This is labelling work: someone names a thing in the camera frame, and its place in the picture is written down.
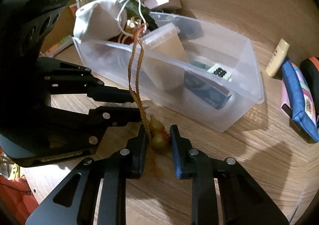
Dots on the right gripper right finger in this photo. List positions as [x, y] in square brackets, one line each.
[221, 188]

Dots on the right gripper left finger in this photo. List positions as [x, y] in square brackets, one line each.
[95, 188]

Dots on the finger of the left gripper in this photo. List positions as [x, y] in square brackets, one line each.
[114, 116]
[108, 94]

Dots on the beige slime tub purple sticker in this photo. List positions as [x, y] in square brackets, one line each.
[162, 51]

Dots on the white drawstring cloth bag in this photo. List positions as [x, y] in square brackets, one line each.
[106, 19]

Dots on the blue white small packet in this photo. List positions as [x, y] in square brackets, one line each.
[212, 93]

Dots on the orange cloth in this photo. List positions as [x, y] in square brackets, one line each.
[18, 198]

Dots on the orange green tube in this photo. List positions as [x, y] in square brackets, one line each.
[59, 46]

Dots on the white lidded round container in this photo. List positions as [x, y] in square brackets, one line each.
[204, 108]

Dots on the clear plastic storage bin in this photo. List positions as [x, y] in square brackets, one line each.
[200, 69]

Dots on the pink phone under pouch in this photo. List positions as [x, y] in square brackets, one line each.
[287, 111]

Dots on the small white cardboard box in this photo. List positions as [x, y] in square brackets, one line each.
[155, 4]

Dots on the white card black dots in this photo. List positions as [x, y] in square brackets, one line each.
[220, 71]

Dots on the blue patchwork fabric pouch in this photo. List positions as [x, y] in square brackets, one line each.
[300, 99]

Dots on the cream yellow lotion bottle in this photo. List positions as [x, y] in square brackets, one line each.
[277, 58]

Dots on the black orange zip case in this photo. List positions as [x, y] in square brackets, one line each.
[309, 69]

